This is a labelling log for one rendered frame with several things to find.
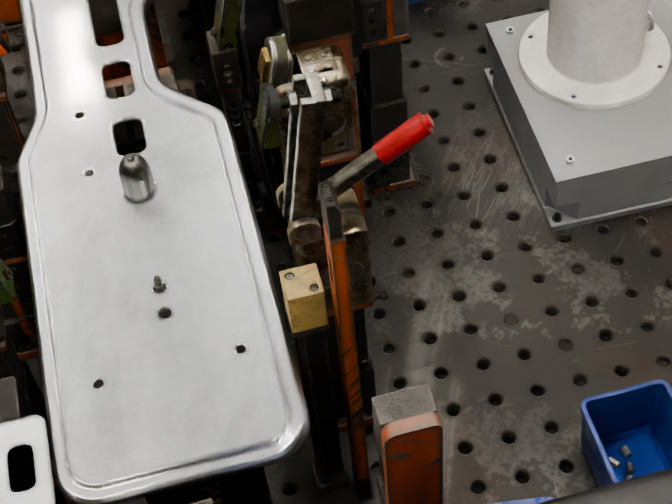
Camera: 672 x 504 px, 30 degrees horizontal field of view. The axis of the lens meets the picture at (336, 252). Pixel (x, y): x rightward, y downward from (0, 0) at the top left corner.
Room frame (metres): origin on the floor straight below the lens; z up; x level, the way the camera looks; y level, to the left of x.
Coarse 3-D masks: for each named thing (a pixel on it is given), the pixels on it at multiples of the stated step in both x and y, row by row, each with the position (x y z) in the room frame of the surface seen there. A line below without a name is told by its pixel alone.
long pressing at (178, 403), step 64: (64, 0) 1.13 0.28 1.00; (128, 0) 1.12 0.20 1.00; (64, 64) 1.03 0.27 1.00; (128, 64) 1.02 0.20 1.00; (64, 128) 0.93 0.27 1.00; (192, 128) 0.91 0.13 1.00; (64, 192) 0.84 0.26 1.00; (192, 192) 0.82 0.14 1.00; (64, 256) 0.76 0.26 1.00; (128, 256) 0.75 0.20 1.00; (192, 256) 0.74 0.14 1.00; (256, 256) 0.73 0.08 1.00; (64, 320) 0.68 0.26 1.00; (128, 320) 0.67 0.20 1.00; (192, 320) 0.67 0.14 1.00; (256, 320) 0.66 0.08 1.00; (64, 384) 0.61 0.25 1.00; (128, 384) 0.60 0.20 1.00; (192, 384) 0.60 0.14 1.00; (256, 384) 0.59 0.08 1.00; (64, 448) 0.55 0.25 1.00; (128, 448) 0.54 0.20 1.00; (192, 448) 0.53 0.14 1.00; (256, 448) 0.53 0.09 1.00
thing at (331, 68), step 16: (320, 48) 0.93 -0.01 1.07; (336, 48) 0.93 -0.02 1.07; (304, 64) 0.91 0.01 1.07; (320, 64) 0.91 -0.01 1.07; (336, 64) 0.91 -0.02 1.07; (320, 80) 0.89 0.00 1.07; (336, 80) 0.89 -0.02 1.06; (288, 112) 0.88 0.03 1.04; (336, 112) 0.89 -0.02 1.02; (352, 112) 0.89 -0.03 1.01; (336, 128) 0.89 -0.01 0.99; (352, 128) 0.89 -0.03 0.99; (336, 144) 0.89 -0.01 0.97; (352, 144) 0.89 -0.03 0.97; (336, 160) 0.88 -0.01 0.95; (320, 176) 0.89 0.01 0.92
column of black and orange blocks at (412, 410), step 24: (384, 408) 0.44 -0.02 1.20; (408, 408) 0.43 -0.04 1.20; (432, 408) 0.43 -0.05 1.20; (384, 432) 0.42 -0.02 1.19; (408, 432) 0.41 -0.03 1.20; (432, 432) 0.42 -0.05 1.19; (384, 456) 0.42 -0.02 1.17; (408, 456) 0.41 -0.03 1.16; (432, 456) 0.42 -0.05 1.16; (384, 480) 0.42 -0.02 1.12; (408, 480) 0.41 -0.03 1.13; (432, 480) 0.42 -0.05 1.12
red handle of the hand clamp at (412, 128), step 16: (400, 128) 0.75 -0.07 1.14; (416, 128) 0.74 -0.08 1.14; (384, 144) 0.74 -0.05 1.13; (400, 144) 0.73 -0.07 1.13; (368, 160) 0.74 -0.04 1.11; (384, 160) 0.73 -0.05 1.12; (336, 176) 0.74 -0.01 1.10; (352, 176) 0.73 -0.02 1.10; (336, 192) 0.73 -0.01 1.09; (288, 208) 0.73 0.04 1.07; (320, 208) 0.72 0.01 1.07
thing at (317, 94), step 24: (312, 72) 0.75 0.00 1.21; (264, 96) 0.73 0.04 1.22; (288, 96) 0.73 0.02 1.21; (312, 96) 0.72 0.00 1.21; (336, 96) 0.73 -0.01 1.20; (312, 120) 0.71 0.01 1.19; (288, 144) 0.74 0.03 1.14; (312, 144) 0.71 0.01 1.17; (288, 168) 0.74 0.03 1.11; (312, 168) 0.71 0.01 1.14; (288, 192) 0.74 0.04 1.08; (312, 192) 0.71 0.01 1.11; (288, 216) 0.74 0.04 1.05; (312, 216) 0.71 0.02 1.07
